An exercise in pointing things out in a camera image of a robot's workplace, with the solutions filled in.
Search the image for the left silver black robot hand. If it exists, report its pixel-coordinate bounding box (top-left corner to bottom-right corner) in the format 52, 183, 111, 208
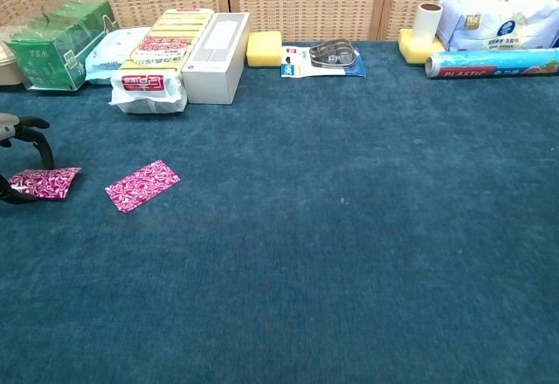
0, 113, 55, 205

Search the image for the pink patterned sachet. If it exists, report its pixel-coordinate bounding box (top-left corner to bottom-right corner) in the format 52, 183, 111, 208
7, 167, 83, 201
104, 159, 182, 215

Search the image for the beige lunch box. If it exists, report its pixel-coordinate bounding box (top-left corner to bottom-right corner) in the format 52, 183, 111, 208
0, 45, 25, 87

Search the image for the green tea bag box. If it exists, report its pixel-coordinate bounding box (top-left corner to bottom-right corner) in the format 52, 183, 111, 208
3, 0, 121, 92

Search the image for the light blue wet wipes pack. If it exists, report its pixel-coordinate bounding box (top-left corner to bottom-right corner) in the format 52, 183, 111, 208
84, 25, 153, 85

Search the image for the yellow green sponge multipack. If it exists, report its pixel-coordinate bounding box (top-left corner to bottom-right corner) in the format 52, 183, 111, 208
108, 7, 216, 114

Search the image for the white power strip box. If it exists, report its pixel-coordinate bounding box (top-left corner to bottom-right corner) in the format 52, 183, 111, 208
181, 11, 252, 106

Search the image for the yellow sponge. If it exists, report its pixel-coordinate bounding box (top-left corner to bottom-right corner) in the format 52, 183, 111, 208
245, 30, 284, 70
397, 28, 445, 67

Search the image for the correction tape blister pack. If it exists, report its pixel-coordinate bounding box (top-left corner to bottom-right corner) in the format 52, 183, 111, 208
280, 38, 368, 79

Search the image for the wooden woven folding screen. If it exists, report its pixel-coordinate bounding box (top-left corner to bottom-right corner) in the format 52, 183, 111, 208
0, 0, 559, 44

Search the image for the dark blue felt table mat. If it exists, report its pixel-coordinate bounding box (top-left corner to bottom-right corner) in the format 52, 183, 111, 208
0, 39, 559, 384

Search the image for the white paper roll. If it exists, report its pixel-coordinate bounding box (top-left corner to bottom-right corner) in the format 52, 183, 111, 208
412, 3, 445, 47

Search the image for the blue plastic wrap roll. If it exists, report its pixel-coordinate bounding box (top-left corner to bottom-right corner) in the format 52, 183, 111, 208
424, 47, 559, 80

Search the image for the white blue tissue pack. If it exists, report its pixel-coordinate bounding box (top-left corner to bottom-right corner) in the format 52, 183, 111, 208
436, 0, 559, 52

